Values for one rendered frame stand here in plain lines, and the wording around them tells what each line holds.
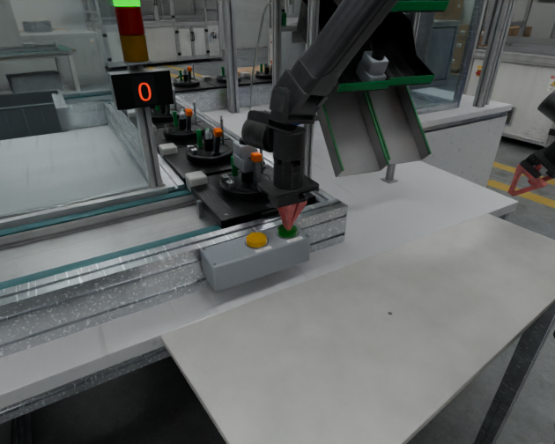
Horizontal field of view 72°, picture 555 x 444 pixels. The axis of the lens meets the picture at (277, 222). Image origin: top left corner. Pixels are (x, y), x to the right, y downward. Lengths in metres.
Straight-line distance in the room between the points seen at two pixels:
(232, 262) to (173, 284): 0.14
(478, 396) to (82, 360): 1.52
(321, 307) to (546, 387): 1.41
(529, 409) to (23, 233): 1.80
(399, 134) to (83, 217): 0.83
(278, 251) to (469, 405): 1.25
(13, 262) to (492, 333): 0.92
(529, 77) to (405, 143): 3.73
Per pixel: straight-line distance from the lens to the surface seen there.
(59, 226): 0.98
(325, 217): 0.88
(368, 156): 1.04
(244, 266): 0.73
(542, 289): 0.97
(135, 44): 0.90
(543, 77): 4.77
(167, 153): 1.21
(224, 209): 0.86
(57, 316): 0.77
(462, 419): 1.78
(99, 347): 0.75
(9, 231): 1.00
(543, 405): 1.96
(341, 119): 1.06
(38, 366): 0.77
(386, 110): 1.16
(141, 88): 0.91
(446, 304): 0.83
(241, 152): 0.89
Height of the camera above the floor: 1.37
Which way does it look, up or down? 30 degrees down
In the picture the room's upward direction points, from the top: straight up
